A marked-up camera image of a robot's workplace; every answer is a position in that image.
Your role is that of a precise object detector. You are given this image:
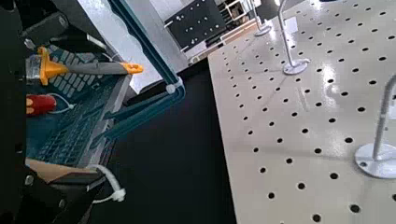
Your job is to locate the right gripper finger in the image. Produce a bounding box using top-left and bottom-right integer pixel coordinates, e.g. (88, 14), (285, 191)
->
(19, 12), (108, 54)
(18, 175), (106, 224)

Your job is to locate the blue grey plastic crate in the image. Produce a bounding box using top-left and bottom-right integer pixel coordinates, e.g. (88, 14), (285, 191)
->
(24, 40), (134, 169)

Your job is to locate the black panel with white dots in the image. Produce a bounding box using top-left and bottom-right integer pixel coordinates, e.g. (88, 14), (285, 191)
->
(163, 0), (227, 50)

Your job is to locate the white pegboard hook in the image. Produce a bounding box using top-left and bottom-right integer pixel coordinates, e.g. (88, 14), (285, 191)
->
(248, 0), (273, 37)

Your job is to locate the beige perforated pegboard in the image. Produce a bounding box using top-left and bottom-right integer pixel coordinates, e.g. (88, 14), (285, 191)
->
(206, 0), (396, 224)

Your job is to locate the brush grey yellow handle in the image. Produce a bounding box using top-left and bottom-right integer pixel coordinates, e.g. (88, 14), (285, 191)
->
(25, 46), (145, 87)

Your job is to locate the red handled screwdriver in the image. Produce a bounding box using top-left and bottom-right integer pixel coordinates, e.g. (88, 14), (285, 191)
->
(26, 93), (78, 117)

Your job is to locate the blue crate carry handle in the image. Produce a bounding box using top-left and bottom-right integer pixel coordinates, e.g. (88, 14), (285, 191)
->
(90, 0), (187, 143)

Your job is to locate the middle metal post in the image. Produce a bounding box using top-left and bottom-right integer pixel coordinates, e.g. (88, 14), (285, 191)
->
(276, 0), (311, 76)

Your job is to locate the metal post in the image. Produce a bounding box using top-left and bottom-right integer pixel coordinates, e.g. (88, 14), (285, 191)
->
(276, 0), (311, 76)
(354, 74), (396, 180)

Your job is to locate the near metal post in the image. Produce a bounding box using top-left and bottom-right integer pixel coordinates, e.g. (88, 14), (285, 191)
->
(354, 74), (396, 180)

